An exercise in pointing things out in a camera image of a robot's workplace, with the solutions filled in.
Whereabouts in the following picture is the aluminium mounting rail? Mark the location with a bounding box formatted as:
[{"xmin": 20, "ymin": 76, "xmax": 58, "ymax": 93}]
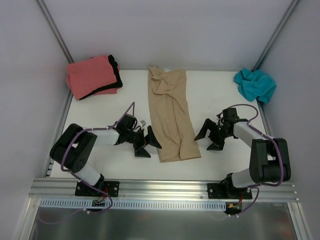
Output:
[{"xmin": 28, "ymin": 177, "xmax": 300, "ymax": 203}]

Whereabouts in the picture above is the folded black t shirt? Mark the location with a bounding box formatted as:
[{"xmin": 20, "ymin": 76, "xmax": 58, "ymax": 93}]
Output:
[{"xmin": 80, "ymin": 55, "xmax": 123, "ymax": 100}]

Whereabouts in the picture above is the left corner aluminium post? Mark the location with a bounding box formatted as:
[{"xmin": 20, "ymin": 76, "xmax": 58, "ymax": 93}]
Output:
[{"xmin": 35, "ymin": 0, "xmax": 74, "ymax": 64}]

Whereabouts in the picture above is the purple cable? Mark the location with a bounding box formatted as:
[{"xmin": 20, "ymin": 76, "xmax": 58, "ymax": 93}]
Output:
[
  {"xmin": 60, "ymin": 101, "xmax": 136, "ymax": 215},
  {"xmin": 226, "ymin": 103, "xmax": 287, "ymax": 218}
]

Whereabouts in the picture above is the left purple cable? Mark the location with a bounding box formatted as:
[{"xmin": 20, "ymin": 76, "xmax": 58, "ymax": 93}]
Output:
[{"xmin": 60, "ymin": 101, "xmax": 136, "ymax": 215}]

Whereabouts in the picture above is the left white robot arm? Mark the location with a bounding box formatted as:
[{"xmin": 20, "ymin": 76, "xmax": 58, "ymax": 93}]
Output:
[{"xmin": 49, "ymin": 113, "xmax": 162, "ymax": 196}]

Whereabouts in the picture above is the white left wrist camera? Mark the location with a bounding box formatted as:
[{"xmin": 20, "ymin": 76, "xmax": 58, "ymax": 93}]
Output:
[{"xmin": 139, "ymin": 120, "xmax": 147, "ymax": 127}]

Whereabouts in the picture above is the corner aluminium post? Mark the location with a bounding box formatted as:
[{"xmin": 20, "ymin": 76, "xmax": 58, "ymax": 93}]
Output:
[
  {"xmin": 35, "ymin": 0, "xmax": 74, "ymax": 64},
  {"xmin": 252, "ymin": 0, "xmax": 300, "ymax": 71}
]

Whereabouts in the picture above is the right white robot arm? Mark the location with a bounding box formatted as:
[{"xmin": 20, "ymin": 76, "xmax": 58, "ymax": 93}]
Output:
[{"xmin": 195, "ymin": 105, "xmax": 291, "ymax": 199}]

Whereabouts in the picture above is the white slotted cable duct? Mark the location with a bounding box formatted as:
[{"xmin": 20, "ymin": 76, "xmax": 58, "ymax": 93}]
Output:
[{"xmin": 39, "ymin": 198, "xmax": 227, "ymax": 212}]

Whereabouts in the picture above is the folded pink t shirt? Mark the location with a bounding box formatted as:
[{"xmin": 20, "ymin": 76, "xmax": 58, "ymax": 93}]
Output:
[{"xmin": 65, "ymin": 55, "xmax": 120, "ymax": 100}]

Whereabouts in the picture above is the right corner aluminium post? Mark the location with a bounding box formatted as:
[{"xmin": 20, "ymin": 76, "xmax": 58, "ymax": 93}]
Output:
[{"xmin": 252, "ymin": 0, "xmax": 300, "ymax": 71}]

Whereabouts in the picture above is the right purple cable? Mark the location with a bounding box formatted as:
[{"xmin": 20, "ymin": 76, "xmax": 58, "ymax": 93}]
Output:
[{"xmin": 226, "ymin": 103, "xmax": 287, "ymax": 218}]

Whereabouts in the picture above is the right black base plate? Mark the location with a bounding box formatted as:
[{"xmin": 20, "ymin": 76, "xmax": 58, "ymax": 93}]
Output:
[{"xmin": 207, "ymin": 182, "xmax": 253, "ymax": 200}]

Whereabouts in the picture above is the beige t shirt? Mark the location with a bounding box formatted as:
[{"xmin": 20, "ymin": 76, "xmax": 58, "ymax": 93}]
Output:
[{"xmin": 147, "ymin": 66, "xmax": 201, "ymax": 163}]

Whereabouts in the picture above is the teal t shirt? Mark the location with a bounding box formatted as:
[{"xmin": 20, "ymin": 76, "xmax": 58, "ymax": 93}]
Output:
[{"xmin": 233, "ymin": 68, "xmax": 277, "ymax": 104}]

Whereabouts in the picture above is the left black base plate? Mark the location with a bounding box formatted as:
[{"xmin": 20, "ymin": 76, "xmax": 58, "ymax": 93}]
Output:
[{"xmin": 74, "ymin": 180, "xmax": 120, "ymax": 197}]

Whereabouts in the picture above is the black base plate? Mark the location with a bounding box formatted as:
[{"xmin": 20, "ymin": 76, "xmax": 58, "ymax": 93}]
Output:
[
  {"xmin": 74, "ymin": 180, "xmax": 120, "ymax": 197},
  {"xmin": 207, "ymin": 182, "xmax": 253, "ymax": 200}
]

